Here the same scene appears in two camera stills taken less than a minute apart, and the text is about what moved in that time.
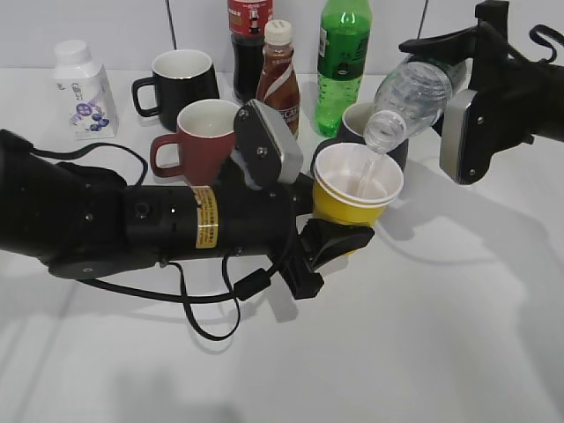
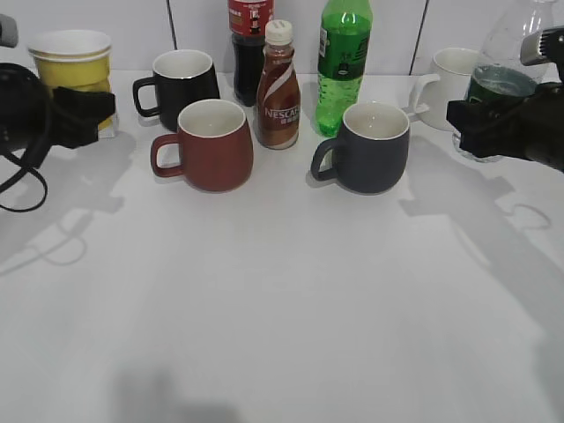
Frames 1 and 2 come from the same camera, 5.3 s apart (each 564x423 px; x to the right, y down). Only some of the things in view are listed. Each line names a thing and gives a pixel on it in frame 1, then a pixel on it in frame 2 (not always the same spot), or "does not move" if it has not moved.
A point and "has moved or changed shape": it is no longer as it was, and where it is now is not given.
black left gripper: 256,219 to 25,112
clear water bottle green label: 410,98 has moved or changed shape
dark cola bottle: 247,21 does not move
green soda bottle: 345,30 does not move
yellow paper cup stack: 353,184 to 75,59
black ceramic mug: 180,77 does not move
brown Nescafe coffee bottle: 277,84 does not move
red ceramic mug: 205,139 does not move
